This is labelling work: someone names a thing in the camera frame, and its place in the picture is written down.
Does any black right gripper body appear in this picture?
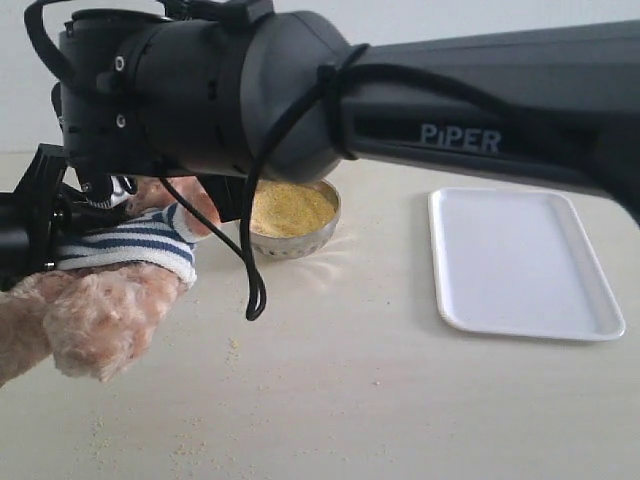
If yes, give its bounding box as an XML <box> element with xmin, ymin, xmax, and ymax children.
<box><xmin>59</xmin><ymin>9</ymin><xmax>255</xmax><ymax>176</ymax></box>

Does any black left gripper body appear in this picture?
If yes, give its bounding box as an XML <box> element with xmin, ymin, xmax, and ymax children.
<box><xmin>1</xmin><ymin>192</ymin><xmax>59</xmax><ymax>290</ymax></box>

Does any tan teddy bear striped sweater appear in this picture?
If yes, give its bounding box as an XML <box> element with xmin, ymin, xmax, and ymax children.
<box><xmin>1</xmin><ymin>177</ymin><xmax>220</xmax><ymax>383</ymax></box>

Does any black Piper right robot arm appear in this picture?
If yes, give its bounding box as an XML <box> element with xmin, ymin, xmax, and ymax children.
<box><xmin>59</xmin><ymin>9</ymin><xmax>639</xmax><ymax>215</ymax></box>

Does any steel bowl of millet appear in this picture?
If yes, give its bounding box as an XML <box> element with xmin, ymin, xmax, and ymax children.
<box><xmin>250</xmin><ymin>180</ymin><xmax>341</xmax><ymax>259</ymax></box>

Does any white rectangular plastic tray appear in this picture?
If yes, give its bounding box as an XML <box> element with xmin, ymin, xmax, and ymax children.
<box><xmin>429</xmin><ymin>188</ymin><xmax>626</xmax><ymax>342</ymax></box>

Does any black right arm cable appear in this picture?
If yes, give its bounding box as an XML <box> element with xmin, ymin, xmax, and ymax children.
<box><xmin>23</xmin><ymin>0</ymin><xmax>611</xmax><ymax>323</ymax></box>

